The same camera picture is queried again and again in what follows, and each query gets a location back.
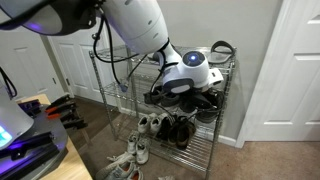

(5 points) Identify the black nike sneaker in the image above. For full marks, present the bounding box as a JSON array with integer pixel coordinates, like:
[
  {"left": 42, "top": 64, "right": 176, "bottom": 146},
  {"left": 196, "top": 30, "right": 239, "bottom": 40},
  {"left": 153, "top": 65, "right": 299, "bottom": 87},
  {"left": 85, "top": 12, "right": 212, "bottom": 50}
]
[
  {"left": 179, "top": 88, "right": 224, "bottom": 124},
  {"left": 143, "top": 86, "right": 180, "bottom": 107}
]

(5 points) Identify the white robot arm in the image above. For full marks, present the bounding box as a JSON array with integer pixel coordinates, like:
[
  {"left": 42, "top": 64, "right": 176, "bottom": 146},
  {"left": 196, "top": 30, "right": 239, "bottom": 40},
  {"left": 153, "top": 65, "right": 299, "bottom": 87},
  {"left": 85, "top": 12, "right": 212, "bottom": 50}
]
[{"left": 0, "top": 0, "right": 223, "bottom": 94}]

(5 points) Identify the grey sandal on top shelf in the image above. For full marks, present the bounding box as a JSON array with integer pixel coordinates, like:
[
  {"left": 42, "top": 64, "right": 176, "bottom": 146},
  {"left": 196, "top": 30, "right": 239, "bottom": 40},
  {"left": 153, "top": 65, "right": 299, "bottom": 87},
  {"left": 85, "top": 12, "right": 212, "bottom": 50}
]
[{"left": 208, "top": 40, "right": 235, "bottom": 64}]

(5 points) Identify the white sneaker on rack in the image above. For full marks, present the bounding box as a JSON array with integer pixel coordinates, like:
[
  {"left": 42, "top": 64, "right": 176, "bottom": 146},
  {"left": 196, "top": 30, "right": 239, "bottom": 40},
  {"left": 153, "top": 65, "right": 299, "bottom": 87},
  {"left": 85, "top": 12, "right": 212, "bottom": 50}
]
[{"left": 138, "top": 113, "right": 157, "bottom": 133}]

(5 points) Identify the brown black shoe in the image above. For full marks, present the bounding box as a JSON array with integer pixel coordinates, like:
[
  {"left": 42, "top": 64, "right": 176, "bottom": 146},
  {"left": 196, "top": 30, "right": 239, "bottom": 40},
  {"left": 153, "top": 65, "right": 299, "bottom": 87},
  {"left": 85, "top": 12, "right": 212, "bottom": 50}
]
[{"left": 168, "top": 116, "right": 196, "bottom": 150}]

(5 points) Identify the white sneaker on floor left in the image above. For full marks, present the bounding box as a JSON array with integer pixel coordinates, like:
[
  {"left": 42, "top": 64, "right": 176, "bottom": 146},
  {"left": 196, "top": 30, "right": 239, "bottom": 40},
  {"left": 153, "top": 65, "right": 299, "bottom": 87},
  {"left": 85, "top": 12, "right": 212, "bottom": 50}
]
[{"left": 127, "top": 130, "right": 140, "bottom": 154}]

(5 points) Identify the white sneaker on floor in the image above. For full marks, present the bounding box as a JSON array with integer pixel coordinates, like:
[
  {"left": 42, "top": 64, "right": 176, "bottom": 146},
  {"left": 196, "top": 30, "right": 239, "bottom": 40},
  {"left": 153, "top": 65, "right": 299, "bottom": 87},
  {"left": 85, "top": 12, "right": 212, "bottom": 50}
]
[
  {"left": 127, "top": 130, "right": 140, "bottom": 154},
  {"left": 136, "top": 138, "right": 150, "bottom": 164}
]

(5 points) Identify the white sneaker on floor right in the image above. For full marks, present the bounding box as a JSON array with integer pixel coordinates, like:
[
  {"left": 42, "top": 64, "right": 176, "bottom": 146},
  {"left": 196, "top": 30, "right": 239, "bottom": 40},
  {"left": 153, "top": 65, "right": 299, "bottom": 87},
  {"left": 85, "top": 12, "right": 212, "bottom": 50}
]
[{"left": 136, "top": 138, "right": 150, "bottom": 164}]

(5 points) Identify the grey sneaker orange insole left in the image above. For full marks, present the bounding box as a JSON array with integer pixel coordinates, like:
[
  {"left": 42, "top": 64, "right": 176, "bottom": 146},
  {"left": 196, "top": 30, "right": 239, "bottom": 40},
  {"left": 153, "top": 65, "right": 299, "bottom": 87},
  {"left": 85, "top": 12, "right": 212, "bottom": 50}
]
[{"left": 95, "top": 160, "right": 135, "bottom": 180}]

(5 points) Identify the grey sneaker orange insole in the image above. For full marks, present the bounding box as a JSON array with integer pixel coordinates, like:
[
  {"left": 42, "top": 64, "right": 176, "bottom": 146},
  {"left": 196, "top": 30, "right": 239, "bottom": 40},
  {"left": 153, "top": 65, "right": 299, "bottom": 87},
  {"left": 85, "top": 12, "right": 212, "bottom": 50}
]
[
  {"left": 126, "top": 168, "right": 144, "bottom": 180},
  {"left": 95, "top": 160, "right": 135, "bottom": 180}
]

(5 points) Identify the grey sneaker orange insole right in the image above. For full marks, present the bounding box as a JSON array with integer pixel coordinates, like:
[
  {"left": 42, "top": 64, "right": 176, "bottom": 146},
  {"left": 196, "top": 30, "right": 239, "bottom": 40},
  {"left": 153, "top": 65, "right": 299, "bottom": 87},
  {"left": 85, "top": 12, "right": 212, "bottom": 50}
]
[{"left": 126, "top": 168, "right": 144, "bottom": 180}]

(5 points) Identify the black orange clamp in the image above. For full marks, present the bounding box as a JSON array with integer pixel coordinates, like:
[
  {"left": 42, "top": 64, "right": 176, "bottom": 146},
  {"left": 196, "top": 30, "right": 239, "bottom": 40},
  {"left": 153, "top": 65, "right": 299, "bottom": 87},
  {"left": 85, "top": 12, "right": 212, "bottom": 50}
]
[{"left": 45, "top": 94, "right": 88, "bottom": 129}]

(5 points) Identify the wooden table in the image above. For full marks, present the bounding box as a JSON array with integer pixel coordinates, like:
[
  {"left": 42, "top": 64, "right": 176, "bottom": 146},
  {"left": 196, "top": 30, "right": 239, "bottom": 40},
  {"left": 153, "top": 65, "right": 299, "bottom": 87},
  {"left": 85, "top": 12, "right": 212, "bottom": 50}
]
[{"left": 16, "top": 93, "right": 94, "bottom": 180}]

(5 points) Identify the white door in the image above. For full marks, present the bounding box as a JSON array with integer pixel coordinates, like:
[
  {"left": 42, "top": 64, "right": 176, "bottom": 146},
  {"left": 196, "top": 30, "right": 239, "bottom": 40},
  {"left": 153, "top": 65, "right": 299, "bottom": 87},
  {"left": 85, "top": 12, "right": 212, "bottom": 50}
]
[{"left": 236, "top": 0, "right": 320, "bottom": 148}]

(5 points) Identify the silver wire shoe rack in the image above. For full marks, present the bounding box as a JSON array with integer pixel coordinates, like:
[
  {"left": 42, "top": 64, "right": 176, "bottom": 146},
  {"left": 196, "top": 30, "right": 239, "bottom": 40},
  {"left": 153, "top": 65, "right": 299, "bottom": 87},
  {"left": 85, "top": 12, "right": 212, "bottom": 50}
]
[{"left": 99, "top": 55, "right": 235, "bottom": 176}]

